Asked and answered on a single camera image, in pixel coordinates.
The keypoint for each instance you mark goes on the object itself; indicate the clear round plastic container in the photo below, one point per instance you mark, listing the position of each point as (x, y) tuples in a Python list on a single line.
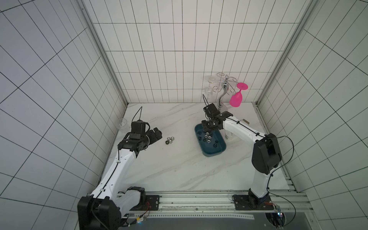
[(229, 135)]

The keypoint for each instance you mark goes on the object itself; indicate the clear hanging wine glass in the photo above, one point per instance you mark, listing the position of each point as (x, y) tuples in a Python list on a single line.
[(209, 84)]

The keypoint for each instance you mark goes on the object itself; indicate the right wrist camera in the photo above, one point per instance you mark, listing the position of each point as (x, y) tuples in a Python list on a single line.
[(211, 111)]

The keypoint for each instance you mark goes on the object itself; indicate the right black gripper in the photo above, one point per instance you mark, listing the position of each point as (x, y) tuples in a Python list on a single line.
[(211, 123)]

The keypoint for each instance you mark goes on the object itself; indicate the clear glass cup left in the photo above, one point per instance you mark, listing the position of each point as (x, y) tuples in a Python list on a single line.
[(122, 124)]

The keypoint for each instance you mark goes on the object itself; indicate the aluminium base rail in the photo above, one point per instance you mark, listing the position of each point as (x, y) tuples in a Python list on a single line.
[(219, 204)]

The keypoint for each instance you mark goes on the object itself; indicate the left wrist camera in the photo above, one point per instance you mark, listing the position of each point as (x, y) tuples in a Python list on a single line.
[(139, 127)]

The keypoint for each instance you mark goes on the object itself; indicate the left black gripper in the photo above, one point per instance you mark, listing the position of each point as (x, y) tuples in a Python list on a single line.
[(157, 133)]

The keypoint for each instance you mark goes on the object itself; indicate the pink plastic wine glass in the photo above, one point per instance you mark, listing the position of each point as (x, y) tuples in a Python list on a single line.
[(236, 99)]

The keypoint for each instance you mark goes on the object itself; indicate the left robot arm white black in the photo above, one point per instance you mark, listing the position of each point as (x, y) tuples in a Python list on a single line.
[(115, 172)]

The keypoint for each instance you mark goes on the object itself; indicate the silver wine glass rack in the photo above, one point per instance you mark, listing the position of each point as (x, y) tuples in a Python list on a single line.
[(225, 89)]

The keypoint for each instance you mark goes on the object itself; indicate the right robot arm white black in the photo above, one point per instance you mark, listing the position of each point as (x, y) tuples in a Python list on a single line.
[(266, 153)]

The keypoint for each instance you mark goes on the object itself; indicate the teal storage box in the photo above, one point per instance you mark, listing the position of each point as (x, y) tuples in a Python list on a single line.
[(211, 143)]

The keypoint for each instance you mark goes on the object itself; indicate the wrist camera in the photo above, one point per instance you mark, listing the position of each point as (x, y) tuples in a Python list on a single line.
[(139, 127), (211, 111)]

